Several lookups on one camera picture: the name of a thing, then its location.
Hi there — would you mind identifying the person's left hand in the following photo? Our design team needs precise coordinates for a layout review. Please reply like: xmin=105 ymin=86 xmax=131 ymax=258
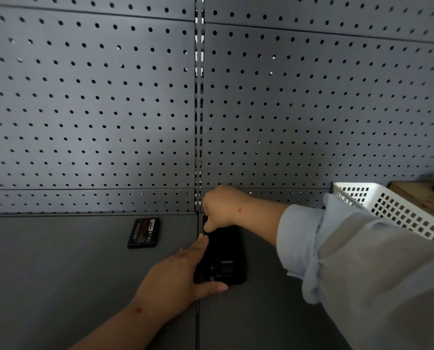
xmin=135 ymin=234 xmax=229 ymax=322

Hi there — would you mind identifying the person's right hand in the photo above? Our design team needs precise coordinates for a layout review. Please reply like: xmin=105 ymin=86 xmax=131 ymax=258
xmin=201 ymin=185 xmax=247 ymax=234

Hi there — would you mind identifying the black handheld scanner device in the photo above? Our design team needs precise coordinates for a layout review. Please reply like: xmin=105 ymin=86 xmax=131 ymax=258
xmin=194 ymin=215 xmax=247 ymax=287

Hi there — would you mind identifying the person's left forearm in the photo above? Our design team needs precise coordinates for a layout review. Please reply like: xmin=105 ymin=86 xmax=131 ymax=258
xmin=68 ymin=302 xmax=166 ymax=350

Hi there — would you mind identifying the person's right forearm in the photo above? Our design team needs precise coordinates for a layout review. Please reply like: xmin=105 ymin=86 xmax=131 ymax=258
xmin=240 ymin=194 xmax=291 ymax=249

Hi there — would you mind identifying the black flat battery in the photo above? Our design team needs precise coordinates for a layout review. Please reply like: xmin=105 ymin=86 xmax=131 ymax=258
xmin=127 ymin=217 xmax=161 ymax=250

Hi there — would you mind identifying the slotted metal shelf upright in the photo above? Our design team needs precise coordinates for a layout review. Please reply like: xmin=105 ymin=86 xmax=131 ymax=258
xmin=194 ymin=0 xmax=206 ymax=215

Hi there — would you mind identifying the light blue shirt sleeve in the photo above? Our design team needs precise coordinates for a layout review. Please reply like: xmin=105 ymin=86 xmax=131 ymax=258
xmin=276 ymin=193 xmax=434 ymax=350

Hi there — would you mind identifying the grey pegboard panel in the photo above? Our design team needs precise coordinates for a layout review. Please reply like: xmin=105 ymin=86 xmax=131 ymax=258
xmin=0 ymin=0 xmax=197 ymax=215
xmin=202 ymin=0 xmax=434 ymax=210

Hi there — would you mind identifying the white plastic lattice basket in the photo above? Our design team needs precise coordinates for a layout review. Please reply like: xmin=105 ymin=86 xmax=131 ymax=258
xmin=332 ymin=182 xmax=434 ymax=246

